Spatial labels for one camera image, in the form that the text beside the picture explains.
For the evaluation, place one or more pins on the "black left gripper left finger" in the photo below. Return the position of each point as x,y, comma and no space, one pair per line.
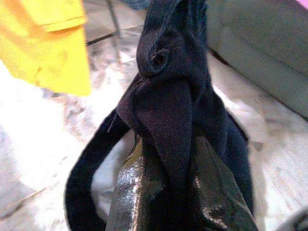
130,192

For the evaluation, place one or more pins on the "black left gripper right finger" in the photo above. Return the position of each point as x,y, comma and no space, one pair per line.
216,204

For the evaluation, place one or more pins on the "navy garment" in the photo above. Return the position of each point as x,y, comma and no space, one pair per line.
168,108

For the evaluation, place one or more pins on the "green leather sofa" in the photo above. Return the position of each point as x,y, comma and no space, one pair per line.
264,48

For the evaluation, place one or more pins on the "yellow shirt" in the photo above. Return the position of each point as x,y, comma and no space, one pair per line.
43,48

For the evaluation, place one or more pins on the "blue plaid shirt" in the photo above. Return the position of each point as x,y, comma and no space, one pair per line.
137,3

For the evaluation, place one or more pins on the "pink cushion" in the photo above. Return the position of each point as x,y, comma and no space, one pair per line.
304,2

